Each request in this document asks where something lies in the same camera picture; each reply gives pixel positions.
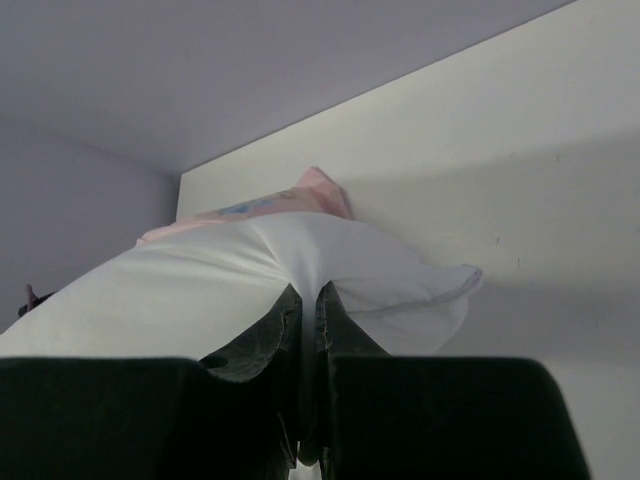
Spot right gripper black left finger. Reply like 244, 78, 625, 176
1, 288, 302, 479

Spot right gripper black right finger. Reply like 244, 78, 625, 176
316, 285, 591, 479

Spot white pillow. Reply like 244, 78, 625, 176
1, 212, 482, 359

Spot blue and pink printed pillowcase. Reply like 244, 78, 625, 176
136, 167, 353, 245

